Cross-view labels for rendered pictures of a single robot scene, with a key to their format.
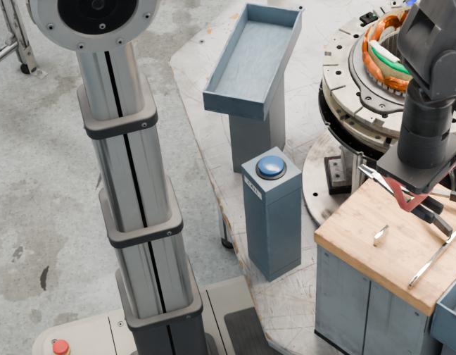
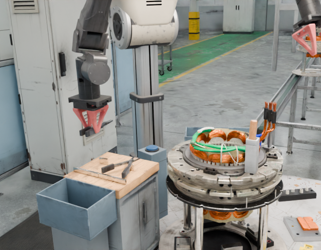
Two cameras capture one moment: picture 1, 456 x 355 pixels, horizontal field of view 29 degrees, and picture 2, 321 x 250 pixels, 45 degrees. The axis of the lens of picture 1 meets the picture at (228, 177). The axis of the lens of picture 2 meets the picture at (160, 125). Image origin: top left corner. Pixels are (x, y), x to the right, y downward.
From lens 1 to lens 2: 1.51 m
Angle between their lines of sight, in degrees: 66
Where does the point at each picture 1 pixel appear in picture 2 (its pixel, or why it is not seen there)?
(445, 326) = (62, 193)
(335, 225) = (111, 155)
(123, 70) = (137, 72)
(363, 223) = (113, 159)
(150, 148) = (138, 114)
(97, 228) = not seen: outside the picture
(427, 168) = (79, 97)
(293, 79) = (283, 205)
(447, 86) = (74, 46)
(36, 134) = not seen: hidden behind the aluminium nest
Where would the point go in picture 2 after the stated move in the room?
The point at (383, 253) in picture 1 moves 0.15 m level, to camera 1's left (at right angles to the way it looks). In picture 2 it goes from (95, 164) to (89, 147)
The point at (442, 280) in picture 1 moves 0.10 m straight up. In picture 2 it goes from (78, 177) to (75, 143)
